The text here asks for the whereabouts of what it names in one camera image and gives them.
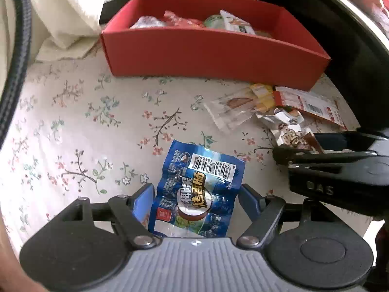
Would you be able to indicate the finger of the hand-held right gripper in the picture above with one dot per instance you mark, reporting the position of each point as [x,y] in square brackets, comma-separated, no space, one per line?
[349,141]
[304,158]

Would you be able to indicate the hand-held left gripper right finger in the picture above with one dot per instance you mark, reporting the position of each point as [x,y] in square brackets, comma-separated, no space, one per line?
[247,202]

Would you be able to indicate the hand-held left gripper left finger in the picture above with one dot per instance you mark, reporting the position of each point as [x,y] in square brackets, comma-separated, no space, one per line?
[142,202]

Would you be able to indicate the silver and brown snack packet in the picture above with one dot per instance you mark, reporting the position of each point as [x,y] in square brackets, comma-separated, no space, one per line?
[288,130]

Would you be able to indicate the blue snack packet with barcode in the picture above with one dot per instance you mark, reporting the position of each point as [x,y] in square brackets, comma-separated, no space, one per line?
[194,194]

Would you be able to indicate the red cardboard box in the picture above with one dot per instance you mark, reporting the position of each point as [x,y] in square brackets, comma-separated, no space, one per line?
[197,54]

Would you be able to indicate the red and white flat packet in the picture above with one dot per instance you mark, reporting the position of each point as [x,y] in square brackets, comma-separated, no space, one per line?
[310,103]

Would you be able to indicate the clear packet with yellow snack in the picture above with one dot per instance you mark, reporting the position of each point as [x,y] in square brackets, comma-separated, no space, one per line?
[234,103]

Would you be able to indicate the dark side table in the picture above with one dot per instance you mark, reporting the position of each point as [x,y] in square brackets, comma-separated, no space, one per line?
[349,51]

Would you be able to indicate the floral bed sheet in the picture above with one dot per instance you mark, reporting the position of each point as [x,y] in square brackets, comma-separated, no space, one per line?
[76,121]

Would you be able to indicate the white and orange snack packet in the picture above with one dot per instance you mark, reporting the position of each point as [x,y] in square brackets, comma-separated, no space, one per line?
[237,24]

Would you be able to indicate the clear crinkled snack packet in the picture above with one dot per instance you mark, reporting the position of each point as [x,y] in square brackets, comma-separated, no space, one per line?
[147,22]

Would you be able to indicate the white blanket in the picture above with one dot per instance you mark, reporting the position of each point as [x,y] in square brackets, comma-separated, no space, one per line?
[60,6]

